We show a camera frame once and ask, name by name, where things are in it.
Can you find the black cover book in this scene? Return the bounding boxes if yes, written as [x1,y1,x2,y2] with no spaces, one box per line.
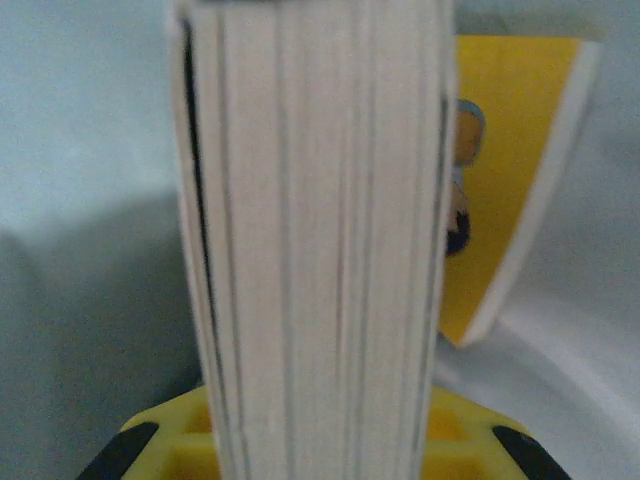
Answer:
[172,0,459,480]

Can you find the yellow cartoon cover book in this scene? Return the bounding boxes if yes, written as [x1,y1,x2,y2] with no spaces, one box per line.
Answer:
[438,33,605,350]

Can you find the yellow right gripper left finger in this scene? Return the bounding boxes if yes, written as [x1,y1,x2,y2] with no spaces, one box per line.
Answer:
[74,387,221,480]

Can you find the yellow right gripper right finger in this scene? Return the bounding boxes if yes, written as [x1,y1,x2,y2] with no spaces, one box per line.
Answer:
[424,388,574,480]

